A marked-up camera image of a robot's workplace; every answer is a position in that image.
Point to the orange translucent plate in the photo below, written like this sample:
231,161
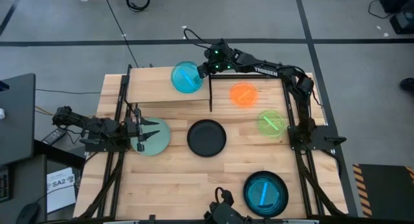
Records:
237,94

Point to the black metal table frame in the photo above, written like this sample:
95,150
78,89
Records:
123,88

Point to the black hazard-striped mat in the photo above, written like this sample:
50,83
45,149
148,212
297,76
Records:
385,188

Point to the black keypad device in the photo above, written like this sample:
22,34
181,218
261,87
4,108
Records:
4,185

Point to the cyan translucent plate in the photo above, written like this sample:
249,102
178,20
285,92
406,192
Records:
181,85
275,191

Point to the mint green plate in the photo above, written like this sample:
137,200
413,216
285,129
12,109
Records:
160,141

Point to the black shoe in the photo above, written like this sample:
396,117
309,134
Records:
408,84

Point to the black plate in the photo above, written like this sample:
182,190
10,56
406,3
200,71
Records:
207,138

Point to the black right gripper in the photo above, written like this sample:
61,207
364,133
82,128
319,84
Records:
220,59

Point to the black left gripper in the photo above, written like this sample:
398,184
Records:
137,130

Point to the black table-level camera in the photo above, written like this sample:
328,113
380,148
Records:
223,214

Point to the black bowl with blue plate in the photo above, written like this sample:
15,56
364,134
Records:
266,174

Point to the black equipment case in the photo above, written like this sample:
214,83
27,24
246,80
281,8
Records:
401,20

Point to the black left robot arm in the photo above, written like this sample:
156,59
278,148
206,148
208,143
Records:
69,117

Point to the small white object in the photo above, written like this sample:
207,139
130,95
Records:
2,114

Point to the green translucent plate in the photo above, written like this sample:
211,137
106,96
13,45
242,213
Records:
278,117

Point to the black power brick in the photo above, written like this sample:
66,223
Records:
54,136

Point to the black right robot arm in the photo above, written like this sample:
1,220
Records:
268,70

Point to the black computer mouse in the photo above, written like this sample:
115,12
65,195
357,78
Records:
27,214

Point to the white printed paper sheet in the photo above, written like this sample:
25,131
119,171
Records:
61,198

